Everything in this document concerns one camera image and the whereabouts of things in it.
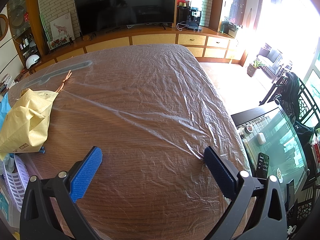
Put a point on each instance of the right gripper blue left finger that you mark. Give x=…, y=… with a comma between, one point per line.
x=38, y=219

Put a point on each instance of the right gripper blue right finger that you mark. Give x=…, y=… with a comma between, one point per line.
x=268, y=216

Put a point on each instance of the yellow paper bag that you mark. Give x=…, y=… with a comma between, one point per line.
x=25, y=127

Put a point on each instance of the blue paper bag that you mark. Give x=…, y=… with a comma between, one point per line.
x=4, y=109

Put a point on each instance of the black remote control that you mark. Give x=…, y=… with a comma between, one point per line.
x=262, y=166

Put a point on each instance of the glass side table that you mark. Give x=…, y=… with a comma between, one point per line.
x=268, y=130

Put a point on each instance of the black metal chair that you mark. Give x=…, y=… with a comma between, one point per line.
x=295, y=99

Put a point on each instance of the potted plant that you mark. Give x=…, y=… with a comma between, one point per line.
x=251, y=69

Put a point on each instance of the white helmet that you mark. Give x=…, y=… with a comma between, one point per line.
x=31, y=60

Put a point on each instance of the long wooden tv cabinet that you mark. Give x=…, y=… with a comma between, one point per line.
x=207, y=45

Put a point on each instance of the black coffee machine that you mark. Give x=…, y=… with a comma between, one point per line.
x=188, y=17

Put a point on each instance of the black curved television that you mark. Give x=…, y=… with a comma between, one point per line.
x=98, y=15

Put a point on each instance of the flower picture frame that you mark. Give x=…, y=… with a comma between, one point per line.
x=58, y=42

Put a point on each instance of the elephant picture frame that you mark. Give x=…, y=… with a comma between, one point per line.
x=62, y=26

